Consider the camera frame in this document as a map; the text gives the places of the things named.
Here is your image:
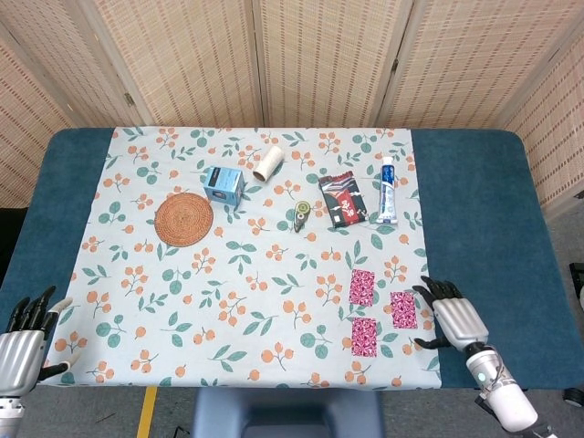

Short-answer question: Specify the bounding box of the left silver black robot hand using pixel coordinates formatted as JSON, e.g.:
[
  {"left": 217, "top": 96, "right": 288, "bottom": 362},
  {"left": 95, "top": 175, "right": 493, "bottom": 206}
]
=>
[{"left": 0, "top": 286, "right": 82, "bottom": 397}]

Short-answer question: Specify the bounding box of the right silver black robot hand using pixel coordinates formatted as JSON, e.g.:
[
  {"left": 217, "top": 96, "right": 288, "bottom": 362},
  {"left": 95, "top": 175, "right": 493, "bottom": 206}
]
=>
[{"left": 412, "top": 275, "right": 489, "bottom": 353}]

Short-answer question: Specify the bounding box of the pink patterned card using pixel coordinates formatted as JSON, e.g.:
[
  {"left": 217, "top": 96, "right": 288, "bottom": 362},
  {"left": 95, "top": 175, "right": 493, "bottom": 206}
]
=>
[
  {"left": 390, "top": 291, "right": 418, "bottom": 330},
  {"left": 350, "top": 317, "right": 378, "bottom": 357},
  {"left": 349, "top": 268, "right": 376, "bottom": 307}
]

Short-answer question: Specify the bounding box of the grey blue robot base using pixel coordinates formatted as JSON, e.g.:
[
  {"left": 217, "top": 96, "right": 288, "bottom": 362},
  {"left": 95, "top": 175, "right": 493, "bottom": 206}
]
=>
[{"left": 191, "top": 390, "right": 384, "bottom": 438}]

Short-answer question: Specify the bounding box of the floral print tablecloth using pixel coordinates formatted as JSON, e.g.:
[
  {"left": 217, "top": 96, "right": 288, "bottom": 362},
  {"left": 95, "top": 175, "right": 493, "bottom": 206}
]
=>
[{"left": 38, "top": 126, "right": 443, "bottom": 390}]

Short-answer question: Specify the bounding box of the teal table cover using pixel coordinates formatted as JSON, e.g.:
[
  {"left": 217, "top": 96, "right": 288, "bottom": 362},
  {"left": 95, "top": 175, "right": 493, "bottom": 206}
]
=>
[{"left": 0, "top": 127, "right": 574, "bottom": 391}]

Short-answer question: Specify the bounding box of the white black device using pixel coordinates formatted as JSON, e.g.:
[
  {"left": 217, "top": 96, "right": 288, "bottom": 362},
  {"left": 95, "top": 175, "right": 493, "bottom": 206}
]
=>
[{"left": 568, "top": 263, "right": 584, "bottom": 300}]

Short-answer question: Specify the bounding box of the yellow floor tape strip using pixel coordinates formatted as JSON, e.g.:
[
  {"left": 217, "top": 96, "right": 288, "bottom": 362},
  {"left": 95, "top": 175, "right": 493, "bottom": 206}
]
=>
[{"left": 136, "top": 386, "right": 159, "bottom": 438}]

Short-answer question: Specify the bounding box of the white blue toothpaste tube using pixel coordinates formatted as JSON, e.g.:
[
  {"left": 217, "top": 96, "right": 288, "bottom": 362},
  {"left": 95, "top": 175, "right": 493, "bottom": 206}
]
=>
[{"left": 375, "top": 156, "right": 400, "bottom": 224}]

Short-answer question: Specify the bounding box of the dark red snack packet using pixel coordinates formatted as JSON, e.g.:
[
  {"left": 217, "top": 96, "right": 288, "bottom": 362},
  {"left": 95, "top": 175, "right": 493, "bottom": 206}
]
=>
[{"left": 318, "top": 171, "right": 370, "bottom": 229}]

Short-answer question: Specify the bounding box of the green black correction tape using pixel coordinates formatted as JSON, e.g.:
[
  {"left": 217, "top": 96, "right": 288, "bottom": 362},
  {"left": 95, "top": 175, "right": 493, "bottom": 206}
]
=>
[{"left": 292, "top": 200, "right": 311, "bottom": 234}]

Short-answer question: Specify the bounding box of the round woven rattan coaster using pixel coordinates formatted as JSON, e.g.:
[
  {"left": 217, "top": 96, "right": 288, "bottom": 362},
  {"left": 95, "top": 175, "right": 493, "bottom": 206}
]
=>
[{"left": 153, "top": 192, "right": 214, "bottom": 248}]

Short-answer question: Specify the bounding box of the woven bamboo screen panel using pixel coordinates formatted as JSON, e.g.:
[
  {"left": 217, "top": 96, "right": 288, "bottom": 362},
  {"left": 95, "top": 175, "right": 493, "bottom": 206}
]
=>
[
  {"left": 0, "top": 22, "right": 88, "bottom": 214},
  {"left": 77, "top": 0, "right": 270, "bottom": 128},
  {"left": 0, "top": 0, "right": 151, "bottom": 128},
  {"left": 378, "top": 0, "right": 584, "bottom": 129},
  {"left": 496, "top": 26, "right": 584, "bottom": 220},
  {"left": 255, "top": 0, "right": 425, "bottom": 128}
]

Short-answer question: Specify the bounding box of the beige paper roll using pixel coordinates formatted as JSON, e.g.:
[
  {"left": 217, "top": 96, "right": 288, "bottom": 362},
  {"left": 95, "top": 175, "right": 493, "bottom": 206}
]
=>
[{"left": 253, "top": 144, "right": 287, "bottom": 183}]

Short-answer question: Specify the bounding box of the small blue cardboard box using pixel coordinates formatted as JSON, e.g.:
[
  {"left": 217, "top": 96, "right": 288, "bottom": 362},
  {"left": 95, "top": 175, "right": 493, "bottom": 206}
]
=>
[{"left": 203, "top": 166, "right": 245, "bottom": 206}]

